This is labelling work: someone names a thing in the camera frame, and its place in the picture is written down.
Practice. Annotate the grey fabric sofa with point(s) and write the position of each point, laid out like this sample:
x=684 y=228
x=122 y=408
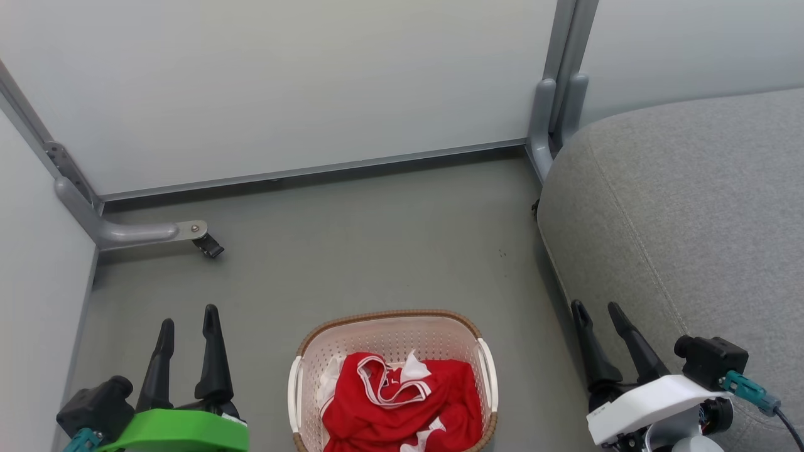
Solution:
x=684 y=226

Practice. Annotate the cream perforated laundry basket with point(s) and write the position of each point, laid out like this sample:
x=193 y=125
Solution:
x=389 y=336

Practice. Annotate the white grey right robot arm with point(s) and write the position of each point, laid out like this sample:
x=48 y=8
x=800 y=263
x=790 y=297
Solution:
x=688 y=433

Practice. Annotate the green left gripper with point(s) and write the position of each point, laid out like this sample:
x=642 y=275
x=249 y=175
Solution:
x=182 y=433

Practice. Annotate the grey upright partition post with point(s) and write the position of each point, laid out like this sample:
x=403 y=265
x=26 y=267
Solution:
x=543 y=119

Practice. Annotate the white cloth in basket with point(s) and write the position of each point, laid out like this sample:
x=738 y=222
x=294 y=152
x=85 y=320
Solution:
x=329 y=383

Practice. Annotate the red and white shirt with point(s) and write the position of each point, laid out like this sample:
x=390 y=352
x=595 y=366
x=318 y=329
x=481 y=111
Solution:
x=402 y=414

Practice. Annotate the black caster wheel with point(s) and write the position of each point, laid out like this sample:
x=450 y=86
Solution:
x=209 y=246

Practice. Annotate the grey horizontal partition foot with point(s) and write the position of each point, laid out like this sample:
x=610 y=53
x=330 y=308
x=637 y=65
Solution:
x=125 y=233

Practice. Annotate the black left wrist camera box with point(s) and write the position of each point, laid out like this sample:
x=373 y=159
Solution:
x=94 y=405

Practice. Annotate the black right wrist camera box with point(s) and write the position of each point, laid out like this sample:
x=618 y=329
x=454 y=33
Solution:
x=710 y=361

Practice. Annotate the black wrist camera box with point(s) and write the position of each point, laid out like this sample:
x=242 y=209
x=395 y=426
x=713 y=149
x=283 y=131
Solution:
x=94 y=405
x=710 y=361

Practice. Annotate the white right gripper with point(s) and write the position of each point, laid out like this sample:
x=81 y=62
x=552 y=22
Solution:
x=653 y=398

